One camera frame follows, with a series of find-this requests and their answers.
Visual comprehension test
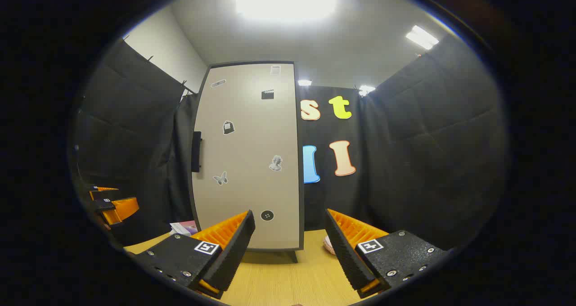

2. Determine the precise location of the grey cabinet door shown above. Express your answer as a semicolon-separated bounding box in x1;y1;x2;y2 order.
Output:
191;63;303;252

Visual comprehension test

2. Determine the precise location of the large ceiling light panel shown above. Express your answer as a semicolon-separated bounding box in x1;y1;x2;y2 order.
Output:
234;0;339;21

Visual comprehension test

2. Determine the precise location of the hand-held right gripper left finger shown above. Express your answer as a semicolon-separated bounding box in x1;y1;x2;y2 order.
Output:
135;210;256;300

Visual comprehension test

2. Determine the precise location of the long ceiling strip light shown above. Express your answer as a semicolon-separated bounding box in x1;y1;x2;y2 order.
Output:
405;25;440;50

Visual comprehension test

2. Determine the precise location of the black backdrop cloth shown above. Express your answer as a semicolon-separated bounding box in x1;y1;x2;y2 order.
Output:
72;38;510;252

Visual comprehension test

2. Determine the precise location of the black cabinet door handle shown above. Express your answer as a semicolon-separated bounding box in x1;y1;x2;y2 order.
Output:
191;131;203;173

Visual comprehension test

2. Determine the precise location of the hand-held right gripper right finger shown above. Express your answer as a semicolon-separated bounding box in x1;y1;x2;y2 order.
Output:
325;208;450;299

